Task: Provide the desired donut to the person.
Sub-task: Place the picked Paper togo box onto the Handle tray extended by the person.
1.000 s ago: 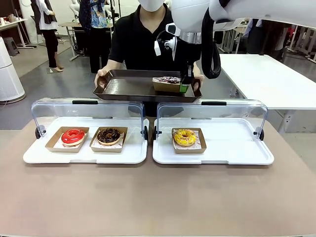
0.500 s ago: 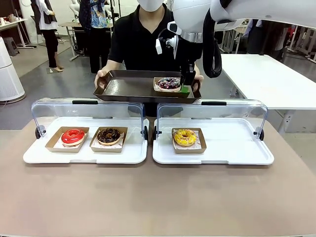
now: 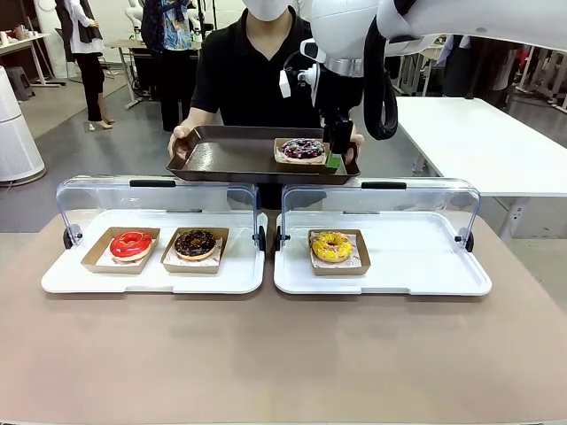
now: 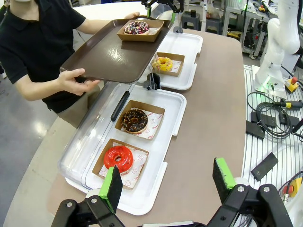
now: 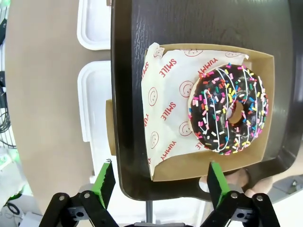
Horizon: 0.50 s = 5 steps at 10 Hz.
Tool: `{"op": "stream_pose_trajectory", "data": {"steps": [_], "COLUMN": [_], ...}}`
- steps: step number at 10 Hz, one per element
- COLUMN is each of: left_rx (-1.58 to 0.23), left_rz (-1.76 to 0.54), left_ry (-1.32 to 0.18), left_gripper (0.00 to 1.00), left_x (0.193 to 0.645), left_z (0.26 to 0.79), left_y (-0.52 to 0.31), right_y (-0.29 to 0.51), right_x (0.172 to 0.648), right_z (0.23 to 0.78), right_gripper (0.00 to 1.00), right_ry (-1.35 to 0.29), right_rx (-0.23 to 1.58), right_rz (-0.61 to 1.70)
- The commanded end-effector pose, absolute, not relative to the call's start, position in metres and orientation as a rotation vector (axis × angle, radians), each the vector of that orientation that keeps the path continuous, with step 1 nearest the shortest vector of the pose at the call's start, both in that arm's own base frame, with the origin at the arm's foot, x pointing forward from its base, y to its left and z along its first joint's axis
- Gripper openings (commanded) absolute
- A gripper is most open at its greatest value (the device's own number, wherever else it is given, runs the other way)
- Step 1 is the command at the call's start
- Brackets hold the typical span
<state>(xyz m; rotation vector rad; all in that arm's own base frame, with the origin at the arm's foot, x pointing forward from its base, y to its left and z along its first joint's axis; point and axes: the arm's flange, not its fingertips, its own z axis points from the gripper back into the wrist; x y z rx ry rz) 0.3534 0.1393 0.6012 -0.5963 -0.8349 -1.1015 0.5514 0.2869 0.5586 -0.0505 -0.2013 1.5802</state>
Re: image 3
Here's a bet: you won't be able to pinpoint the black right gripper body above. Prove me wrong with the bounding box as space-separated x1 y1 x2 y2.
318 74 359 128

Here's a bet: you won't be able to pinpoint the purple glazed donut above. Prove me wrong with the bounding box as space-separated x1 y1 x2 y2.
281 137 327 162

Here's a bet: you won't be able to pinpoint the cardboard box of purple donut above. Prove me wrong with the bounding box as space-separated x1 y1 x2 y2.
273 137 331 166

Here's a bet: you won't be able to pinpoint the dark brown serving tray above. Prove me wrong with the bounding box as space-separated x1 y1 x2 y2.
165 124 361 187

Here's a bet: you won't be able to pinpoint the person's right forearm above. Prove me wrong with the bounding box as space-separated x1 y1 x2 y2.
180 104 219 133

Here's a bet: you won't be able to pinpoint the person in black shirt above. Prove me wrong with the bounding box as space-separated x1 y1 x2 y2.
190 0 369 210

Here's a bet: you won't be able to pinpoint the yellow sprinkled donut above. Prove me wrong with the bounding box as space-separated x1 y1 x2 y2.
311 230 354 265

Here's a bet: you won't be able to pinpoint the white paper under yellow donut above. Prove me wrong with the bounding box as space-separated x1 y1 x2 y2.
309 233 362 269

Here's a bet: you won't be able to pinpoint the cardboard box of yellow donut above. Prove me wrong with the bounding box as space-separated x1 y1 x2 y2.
307 228 371 278

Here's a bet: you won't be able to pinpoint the white donut display tray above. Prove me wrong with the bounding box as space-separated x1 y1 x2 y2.
273 211 494 297
41 210 268 296

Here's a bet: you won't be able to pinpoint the white paper under chocolate donut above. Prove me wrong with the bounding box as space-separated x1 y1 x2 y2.
169 235 228 267

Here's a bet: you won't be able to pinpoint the person in patterned shirt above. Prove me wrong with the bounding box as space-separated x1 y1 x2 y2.
141 0 205 134

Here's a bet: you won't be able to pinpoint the chocolate glazed donut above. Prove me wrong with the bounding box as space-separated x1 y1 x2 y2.
173 228 218 262

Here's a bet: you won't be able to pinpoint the cardboard box of chocolate donut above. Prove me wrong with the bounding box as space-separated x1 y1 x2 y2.
160 227 231 275

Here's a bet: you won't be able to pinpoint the red glazed donut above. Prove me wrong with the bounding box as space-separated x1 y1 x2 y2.
109 230 155 264

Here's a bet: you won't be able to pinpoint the white paper under red donut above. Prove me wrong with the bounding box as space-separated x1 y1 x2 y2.
96 251 151 268

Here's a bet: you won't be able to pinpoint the person in white shirt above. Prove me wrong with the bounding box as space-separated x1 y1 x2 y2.
54 0 117 133

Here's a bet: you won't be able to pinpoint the cardboard box of red donut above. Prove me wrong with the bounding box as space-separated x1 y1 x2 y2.
80 226 162 276

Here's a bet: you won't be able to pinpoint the person's left hand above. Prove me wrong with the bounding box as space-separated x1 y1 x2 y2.
343 133 366 166

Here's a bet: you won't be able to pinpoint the person's right hand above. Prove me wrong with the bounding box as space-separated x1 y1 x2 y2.
167 124 198 161

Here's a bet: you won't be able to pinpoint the small white background desk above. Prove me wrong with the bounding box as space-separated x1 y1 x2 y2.
395 46 445 97

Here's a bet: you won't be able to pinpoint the clear display lid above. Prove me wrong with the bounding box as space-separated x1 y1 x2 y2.
275 177 482 254
56 175 268 252

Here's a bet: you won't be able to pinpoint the white face mask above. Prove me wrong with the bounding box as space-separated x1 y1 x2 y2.
242 0 296 21

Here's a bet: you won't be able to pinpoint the large white table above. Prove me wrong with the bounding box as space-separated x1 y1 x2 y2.
388 96 567 241

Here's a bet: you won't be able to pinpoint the bystanders in dark clothes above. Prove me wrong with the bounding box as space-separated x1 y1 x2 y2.
435 34 567 112

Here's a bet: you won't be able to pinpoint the beige background table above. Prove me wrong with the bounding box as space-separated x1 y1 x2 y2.
105 38 154 112

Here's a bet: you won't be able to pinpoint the grey plastic stool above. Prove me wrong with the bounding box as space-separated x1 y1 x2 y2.
5 66 37 103

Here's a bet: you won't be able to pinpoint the white air purifier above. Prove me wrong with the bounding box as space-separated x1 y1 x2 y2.
0 66 47 183

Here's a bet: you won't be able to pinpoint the white desk with cups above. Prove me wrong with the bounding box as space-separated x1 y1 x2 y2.
0 24 68 89

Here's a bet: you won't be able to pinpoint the black braided cable bundle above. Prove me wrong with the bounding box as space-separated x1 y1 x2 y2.
361 0 400 142

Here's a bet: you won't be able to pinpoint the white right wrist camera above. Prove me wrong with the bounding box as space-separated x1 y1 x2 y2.
278 64 322 106

